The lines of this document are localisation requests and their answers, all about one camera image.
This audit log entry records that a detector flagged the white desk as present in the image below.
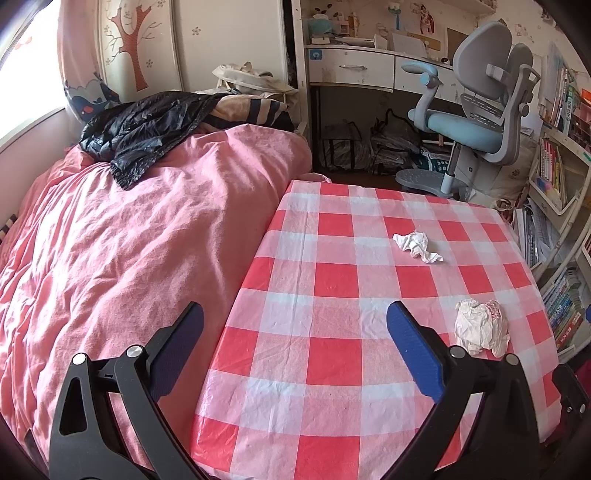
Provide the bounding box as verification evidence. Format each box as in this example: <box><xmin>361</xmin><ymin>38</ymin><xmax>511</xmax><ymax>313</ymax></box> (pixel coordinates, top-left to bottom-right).
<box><xmin>302</xmin><ymin>34</ymin><xmax>468</xmax><ymax>178</ymax></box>

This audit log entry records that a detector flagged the beige canvas bag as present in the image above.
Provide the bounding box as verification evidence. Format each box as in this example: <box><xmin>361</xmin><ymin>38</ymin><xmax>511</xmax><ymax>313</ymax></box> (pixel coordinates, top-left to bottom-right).
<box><xmin>196</xmin><ymin>62</ymin><xmax>301</xmax><ymax>110</ymax></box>

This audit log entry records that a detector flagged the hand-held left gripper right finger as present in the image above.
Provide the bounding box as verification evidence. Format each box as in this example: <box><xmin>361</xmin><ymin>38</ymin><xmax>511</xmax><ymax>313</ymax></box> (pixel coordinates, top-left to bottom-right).
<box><xmin>387</xmin><ymin>300</ymin><xmax>541</xmax><ymax>480</ymax></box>

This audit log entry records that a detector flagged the clear bag with black straps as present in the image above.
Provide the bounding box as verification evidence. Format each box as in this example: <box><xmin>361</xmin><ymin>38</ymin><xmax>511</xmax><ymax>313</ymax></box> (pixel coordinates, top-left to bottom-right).
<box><xmin>321</xmin><ymin>122</ymin><xmax>370</xmax><ymax>172</ymax></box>
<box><xmin>369</xmin><ymin>109</ymin><xmax>423</xmax><ymax>177</ymax></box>

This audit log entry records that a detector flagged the striped beige pillow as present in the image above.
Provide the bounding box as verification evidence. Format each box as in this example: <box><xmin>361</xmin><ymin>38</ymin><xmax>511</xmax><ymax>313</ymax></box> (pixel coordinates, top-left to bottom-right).
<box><xmin>203</xmin><ymin>95</ymin><xmax>296</xmax><ymax>133</ymax></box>

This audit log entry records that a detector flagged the row of thin red books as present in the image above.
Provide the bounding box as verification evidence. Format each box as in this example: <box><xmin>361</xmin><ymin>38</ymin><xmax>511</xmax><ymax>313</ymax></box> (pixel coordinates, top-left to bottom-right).
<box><xmin>538</xmin><ymin>137</ymin><xmax>570</xmax><ymax>209</ymax></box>

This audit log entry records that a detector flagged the narrow white desk drawer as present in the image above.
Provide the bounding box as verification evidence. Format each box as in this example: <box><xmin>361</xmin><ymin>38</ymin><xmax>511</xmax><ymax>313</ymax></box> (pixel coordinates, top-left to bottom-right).
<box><xmin>394</xmin><ymin>58</ymin><xmax>456</xmax><ymax>94</ymax></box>

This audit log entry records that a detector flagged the white tissue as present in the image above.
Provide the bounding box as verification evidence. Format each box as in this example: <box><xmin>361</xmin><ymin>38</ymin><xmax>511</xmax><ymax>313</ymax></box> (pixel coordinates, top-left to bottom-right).
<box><xmin>392</xmin><ymin>231</ymin><xmax>445</xmax><ymax>265</ymax></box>

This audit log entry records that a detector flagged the white bookshelf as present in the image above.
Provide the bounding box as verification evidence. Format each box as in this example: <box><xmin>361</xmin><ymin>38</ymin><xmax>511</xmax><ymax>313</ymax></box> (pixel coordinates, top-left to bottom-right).
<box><xmin>526</xmin><ymin>41</ymin><xmax>591</xmax><ymax>217</ymax></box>

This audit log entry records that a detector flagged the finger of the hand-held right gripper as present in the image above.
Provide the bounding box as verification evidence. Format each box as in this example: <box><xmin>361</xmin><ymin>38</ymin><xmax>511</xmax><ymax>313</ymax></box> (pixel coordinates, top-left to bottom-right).
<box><xmin>551</xmin><ymin>364</ymin><xmax>591</xmax><ymax>418</ymax></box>

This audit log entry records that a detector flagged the grey blue office chair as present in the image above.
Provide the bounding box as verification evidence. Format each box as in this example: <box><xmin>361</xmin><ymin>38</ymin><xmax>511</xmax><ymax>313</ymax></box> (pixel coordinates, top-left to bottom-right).
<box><xmin>396</xmin><ymin>21</ymin><xmax>542</xmax><ymax>200</ymax></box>

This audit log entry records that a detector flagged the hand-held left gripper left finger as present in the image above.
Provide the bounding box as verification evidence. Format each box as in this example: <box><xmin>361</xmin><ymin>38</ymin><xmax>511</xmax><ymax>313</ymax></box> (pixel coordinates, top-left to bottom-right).
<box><xmin>48</xmin><ymin>301</ymin><xmax>213</xmax><ymax>480</ymax></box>

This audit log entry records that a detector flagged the row of upright books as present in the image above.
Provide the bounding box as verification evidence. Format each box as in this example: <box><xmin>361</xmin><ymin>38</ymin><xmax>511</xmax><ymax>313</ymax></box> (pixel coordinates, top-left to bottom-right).
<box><xmin>540</xmin><ymin>42</ymin><xmax>591</xmax><ymax>139</ymax></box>

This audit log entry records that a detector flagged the black puffer jacket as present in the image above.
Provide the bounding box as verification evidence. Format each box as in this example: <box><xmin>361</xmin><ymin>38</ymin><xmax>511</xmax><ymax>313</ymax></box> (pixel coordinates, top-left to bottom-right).
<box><xmin>79</xmin><ymin>91</ymin><xmax>232</xmax><ymax>191</ymax></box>

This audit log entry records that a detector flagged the wide white desk drawer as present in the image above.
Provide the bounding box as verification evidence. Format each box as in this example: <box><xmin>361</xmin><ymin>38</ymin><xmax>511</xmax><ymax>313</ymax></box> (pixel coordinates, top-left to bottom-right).
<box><xmin>308</xmin><ymin>46</ymin><xmax>396</xmax><ymax>87</ymax></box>

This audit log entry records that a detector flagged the white wardrobe with tree decal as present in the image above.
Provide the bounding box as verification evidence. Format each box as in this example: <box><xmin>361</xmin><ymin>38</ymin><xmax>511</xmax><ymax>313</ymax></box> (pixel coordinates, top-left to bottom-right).
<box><xmin>97</xmin><ymin>0</ymin><xmax>296</xmax><ymax>94</ymax></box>

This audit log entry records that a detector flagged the red white checkered tablecloth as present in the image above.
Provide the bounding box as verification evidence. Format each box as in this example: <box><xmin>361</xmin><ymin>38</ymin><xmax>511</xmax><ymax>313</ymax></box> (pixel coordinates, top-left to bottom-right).
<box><xmin>189</xmin><ymin>180</ymin><xmax>563</xmax><ymax>480</ymax></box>

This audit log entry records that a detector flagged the red doll wall picture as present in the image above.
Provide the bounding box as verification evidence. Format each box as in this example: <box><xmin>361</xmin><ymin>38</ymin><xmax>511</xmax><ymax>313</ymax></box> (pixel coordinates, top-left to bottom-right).
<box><xmin>417</xmin><ymin>2</ymin><xmax>438</xmax><ymax>34</ymax></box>

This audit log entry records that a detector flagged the small clear wrapper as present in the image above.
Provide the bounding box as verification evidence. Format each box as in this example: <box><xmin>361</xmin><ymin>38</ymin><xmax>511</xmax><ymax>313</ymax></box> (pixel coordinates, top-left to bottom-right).
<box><xmin>455</xmin><ymin>298</ymin><xmax>510</xmax><ymax>358</ymax></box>

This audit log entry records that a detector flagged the pink blue patterned curtain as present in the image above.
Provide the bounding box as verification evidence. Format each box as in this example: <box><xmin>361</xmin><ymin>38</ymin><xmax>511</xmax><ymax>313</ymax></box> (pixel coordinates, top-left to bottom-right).
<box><xmin>58</xmin><ymin>0</ymin><xmax>123</xmax><ymax>124</ymax></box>

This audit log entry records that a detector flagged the pink blanket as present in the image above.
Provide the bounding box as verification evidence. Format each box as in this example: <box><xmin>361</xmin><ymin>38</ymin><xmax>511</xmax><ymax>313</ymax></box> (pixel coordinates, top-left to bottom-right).
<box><xmin>0</xmin><ymin>124</ymin><xmax>315</xmax><ymax>464</ymax></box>

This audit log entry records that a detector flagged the window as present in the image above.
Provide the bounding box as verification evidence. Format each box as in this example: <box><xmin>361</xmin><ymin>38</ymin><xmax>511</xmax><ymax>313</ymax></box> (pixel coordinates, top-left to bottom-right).
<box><xmin>0</xmin><ymin>0</ymin><xmax>66</xmax><ymax>141</ymax></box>

